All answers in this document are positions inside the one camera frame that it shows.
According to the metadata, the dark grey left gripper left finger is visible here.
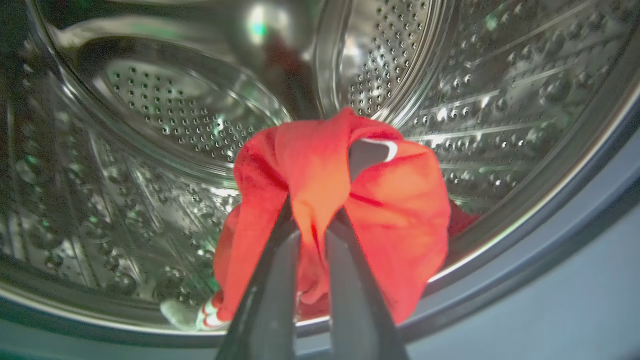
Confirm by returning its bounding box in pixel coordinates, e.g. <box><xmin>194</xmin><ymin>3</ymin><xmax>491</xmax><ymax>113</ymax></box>
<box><xmin>215</xmin><ymin>196</ymin><xmax>302</xmax><ymax>360</ymax></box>

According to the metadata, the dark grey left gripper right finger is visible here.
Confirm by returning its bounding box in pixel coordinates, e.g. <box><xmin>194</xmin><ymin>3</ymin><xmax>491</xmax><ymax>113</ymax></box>
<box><xmin>325</xmin><ymin>207</ymin><xmax>410</xmax><ymax>360</ymax></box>

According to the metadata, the red garment with white trim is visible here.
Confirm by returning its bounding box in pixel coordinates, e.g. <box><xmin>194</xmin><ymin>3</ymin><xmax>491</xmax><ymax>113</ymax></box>
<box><xmin>196</xmin><ymin>107</ymin><xmax>482</xmax><ymax>332</ymax></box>

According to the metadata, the white washing machine front panel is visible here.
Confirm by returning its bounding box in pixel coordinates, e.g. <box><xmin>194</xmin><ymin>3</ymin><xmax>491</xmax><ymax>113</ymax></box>
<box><xmin>0</xmin><ymin>200</ymin><xmax>640</xmax><ymax>360</ymax></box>

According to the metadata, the stainless steel washing machine drum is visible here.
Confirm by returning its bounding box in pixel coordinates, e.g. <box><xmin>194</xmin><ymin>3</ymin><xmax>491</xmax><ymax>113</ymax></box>
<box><xmin>0</xmin><ymin>0</ymin><xmax>640</xmax><ymax>335</ymax></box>

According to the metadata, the grey rubber door gasket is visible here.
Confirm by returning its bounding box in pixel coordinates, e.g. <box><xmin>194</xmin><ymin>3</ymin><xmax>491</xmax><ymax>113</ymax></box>
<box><xmin>0</xmin><ymin>90</ymin><xmax>640</xmax><ymax>351</ymax></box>

